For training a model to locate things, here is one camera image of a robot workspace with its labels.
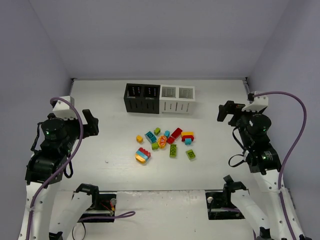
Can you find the small teal lego cube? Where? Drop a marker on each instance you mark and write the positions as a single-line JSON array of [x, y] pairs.
[[167, 133]]

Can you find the red blue orange lego stack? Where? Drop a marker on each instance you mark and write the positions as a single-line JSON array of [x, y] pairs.
[[142, 155]]

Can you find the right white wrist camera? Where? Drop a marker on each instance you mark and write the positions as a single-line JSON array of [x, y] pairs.
[[258, 102]]

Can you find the small red lego brick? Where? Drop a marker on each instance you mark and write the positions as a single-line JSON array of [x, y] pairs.
[[170, 140]]

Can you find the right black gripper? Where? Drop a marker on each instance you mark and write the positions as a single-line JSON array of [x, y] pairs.
[[231, 113]]

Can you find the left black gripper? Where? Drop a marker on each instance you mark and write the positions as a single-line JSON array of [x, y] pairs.
[[85, 125]]

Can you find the black double bin container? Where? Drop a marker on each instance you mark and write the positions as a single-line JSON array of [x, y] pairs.
[[142, 98]]

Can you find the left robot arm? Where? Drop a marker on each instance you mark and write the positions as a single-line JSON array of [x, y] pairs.
[[44, 172]]

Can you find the green long lego brick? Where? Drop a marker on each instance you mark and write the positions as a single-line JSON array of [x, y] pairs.
[[173, 151]]

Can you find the small orange lego cube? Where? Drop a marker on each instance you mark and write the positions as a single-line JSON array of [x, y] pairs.
[[139, 139]]

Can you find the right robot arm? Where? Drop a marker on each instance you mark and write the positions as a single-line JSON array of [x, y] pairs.
[[278, 221]]

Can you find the cyan small lego brick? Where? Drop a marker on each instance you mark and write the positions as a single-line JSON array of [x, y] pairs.
[[188, 141]]

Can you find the yellow red arch lego stack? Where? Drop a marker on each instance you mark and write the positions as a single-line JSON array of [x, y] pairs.
[[187, 135]]

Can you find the small green lego cube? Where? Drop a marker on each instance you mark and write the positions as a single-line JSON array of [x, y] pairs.
[[157, 131]]

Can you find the lime small lego brick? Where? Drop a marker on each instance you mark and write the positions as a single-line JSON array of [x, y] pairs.
[[154, 146]]

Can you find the orange flower lego piece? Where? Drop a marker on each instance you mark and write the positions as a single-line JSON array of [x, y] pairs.
[[162, 140]]

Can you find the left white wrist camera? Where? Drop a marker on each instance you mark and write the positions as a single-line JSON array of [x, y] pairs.
[[63, 111]]

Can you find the large red lego brick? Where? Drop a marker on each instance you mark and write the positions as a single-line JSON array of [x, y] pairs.
[[175, 134]]

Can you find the white double bin container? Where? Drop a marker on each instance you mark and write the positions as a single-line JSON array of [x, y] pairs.
[[177, 99]]

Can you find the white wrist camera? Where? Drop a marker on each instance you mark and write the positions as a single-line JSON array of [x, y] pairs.
[[63, 111], [258, 102]]

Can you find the teal lego brick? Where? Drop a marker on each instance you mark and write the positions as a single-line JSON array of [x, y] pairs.
[[150, 137]]

